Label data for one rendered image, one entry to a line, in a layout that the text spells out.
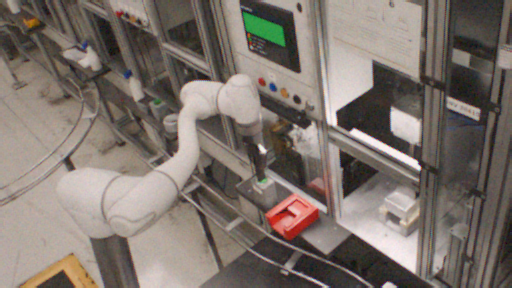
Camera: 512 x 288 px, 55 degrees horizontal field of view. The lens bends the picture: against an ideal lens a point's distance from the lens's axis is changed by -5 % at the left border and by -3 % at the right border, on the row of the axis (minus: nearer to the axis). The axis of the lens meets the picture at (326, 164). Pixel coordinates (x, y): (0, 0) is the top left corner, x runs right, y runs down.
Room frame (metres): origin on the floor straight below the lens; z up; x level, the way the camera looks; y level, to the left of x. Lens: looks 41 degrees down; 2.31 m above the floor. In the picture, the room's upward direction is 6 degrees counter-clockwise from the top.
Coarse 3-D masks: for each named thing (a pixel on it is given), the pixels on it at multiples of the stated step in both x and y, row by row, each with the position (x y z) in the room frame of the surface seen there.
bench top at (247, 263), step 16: (272, 240) 1.43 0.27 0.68; (288, 240) 1.42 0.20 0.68; (240, 256) 1.36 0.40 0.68; (256, 256) 1.35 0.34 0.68; (272, 256) 1.34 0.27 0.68; (288, 256) 1.34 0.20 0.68; (304, 256) 1.33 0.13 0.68; (320, 256) 1.32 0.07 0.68; (224, 272) 1.29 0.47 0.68; (240, 272) 1.28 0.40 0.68; (256, 272) 1.27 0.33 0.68; (272, 272) 1.26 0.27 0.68; (304, 272) 1.24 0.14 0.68; (320, 272) 1.24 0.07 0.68; (336, 272) 1.23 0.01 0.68; (352, 272) 1.22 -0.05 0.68
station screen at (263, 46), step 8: (248, 8) 1.47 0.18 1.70; (256, 16) 1.44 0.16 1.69; (264, 16) 1.41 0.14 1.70; (272, 16) 1.38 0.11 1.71; (280, 24) 1.36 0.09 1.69; (248, 32) 1.49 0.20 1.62; (248, 40) 1.50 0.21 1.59; (256, 40) 1.46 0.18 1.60; (264, 40) 1.43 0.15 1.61; (248, 48) 1.50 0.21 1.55; (256, 48) 1.47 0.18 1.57; (264, 48) 1.43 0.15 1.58; (272, 48) 1.40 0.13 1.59; (280, 48) 1.37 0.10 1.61; (272, 56) 1.41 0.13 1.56; (280, 56) 1.38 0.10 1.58; (288, 64) 1.35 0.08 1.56
